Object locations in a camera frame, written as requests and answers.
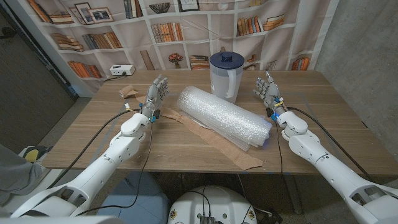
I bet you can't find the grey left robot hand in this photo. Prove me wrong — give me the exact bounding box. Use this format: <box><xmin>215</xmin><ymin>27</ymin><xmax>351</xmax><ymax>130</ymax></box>
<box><xmin>141</xmin><ymin>73</ymin><xmax>170</xmax><ymax>123</ymax></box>

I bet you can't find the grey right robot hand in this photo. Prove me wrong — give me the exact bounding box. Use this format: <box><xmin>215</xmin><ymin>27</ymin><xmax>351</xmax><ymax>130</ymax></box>
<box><xmin>252</xmin><ymin>70</ymin><xmax>289</xmax><ymax>116</ymax></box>

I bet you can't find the translucent pitcher with navy lid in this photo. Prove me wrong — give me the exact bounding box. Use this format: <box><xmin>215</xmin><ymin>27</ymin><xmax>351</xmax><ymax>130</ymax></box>
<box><xmin>209</xmin><ymin>51</ymin><xmax>245</xmax><ymax>105</ymax></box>

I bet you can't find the tan adhesive wrap strip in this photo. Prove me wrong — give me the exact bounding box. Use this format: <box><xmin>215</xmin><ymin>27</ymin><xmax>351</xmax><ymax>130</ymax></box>
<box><xmin>118</xmin><ymin>85</ymin><xmax>264</xmax><ymax>171</ymax></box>

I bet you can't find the clear bubble wrap roll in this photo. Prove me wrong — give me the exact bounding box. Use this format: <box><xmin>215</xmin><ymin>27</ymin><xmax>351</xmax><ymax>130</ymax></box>
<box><xmin>176</xmin><ymin>85</ymin><xmax>273</xmax><ymax>152</ymax></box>

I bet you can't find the white power strip box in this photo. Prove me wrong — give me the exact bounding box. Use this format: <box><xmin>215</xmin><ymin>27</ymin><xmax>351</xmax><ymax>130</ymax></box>
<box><xmin>109</xmin><ymin>64</ymin><xmax>136</xmax><ymax>77</ymax></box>

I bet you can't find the printed bookshelf backdrop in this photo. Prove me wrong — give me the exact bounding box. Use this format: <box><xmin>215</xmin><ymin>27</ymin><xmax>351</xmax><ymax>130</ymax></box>
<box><xmin>6</xmin><ymin>0</ymin><xmax>340</xmax><ymax>94</ymax></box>

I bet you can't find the grey metal table leg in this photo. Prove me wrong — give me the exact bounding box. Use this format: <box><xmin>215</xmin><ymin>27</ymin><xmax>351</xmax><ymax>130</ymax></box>
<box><xmin>284</xmin><ymin>174</ymin><xmax>304</xmax><ymax>215</ymax></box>

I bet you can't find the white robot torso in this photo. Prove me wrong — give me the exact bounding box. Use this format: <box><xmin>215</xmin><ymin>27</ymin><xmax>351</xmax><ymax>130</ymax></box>
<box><xmin>167</xmin><ymin>185</ymin><xmax>258</xmax><ymax>224</ymax></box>

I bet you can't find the yellow and black pad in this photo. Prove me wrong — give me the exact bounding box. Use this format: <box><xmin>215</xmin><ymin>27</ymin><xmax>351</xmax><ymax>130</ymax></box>
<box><xmin>23</xmin><ymin>145</ymin><xmax>53</xmax><ymax>164</ymax></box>

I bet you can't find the person in grey clothing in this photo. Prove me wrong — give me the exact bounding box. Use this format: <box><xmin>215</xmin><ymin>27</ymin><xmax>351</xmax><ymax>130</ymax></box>
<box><xmin>0</xmin><ymin>144</ymin><xmax>43</xmax><ymax>206</ymax></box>

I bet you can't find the black power strip cord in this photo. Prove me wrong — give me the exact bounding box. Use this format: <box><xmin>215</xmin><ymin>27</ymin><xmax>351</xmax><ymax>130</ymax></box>
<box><xmin>104</xmin><ymin>72</ymin><xmax>127</xmax><ymax>82</ymax></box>

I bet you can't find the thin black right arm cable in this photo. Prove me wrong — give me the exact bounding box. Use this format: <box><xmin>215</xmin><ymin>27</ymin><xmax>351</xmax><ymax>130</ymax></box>
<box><xmin>275</xmin><ymin>119</ymin><xmax>284</xmax><ymax>175</ymax></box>

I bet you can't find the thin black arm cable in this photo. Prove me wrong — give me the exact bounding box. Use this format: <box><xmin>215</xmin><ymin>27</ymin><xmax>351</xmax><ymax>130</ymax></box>
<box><xmin>76</xmin><ymin>119</ymin><xmax>154</xmax><ymax>217</ymax></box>
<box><xmin>275</xmin><ymin>119</ymin><xmax>284</xmax><ymax>175</ymax></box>

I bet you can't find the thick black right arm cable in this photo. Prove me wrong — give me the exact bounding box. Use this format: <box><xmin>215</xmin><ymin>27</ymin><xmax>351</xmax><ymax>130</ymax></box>
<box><xmin>285</xmin><ymin>106</ymin><xmax>373</xmax><ymax>181</ymax></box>

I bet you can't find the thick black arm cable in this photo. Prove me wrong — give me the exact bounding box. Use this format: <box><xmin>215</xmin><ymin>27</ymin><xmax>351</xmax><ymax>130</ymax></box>
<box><xmin>46</xmin><ymin>109</ymin><xmax>142</xmax><ymax>190</ymax></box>
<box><xmin>285</xmin><ymin>106</ymin><xmax>373</xmax><ymax>181</ymax></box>

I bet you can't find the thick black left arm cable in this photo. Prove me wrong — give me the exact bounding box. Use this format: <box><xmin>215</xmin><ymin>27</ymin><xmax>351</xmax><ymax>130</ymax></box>
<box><xmin>46</xmin><ymin>109</ymin><xmax>142</xmax><ymax>190</ymax></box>

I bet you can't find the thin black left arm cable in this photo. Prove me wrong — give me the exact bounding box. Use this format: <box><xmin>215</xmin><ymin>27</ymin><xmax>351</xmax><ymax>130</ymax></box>
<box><xmin>76</xmin><ymin>119</ymin><xmax>154</xmax><ymax>217</ymax></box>

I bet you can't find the black torso cable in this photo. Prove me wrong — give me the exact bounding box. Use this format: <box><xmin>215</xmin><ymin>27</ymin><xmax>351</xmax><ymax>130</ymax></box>
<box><xmin>183</xmin><ymin>185</ymin><xmax>212</xmax><ymax>218</ymax></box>

